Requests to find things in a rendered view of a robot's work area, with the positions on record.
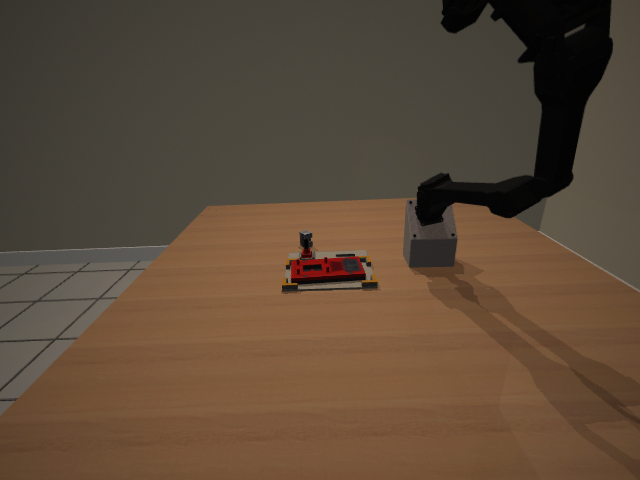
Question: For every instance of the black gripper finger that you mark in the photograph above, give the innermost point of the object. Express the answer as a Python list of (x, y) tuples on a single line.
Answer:
[(447, 4)]

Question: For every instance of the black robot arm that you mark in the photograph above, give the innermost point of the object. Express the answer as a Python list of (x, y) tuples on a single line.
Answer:
[(566, 72)]

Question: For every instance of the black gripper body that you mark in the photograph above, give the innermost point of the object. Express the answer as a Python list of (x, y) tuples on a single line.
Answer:
[(465, 12)]

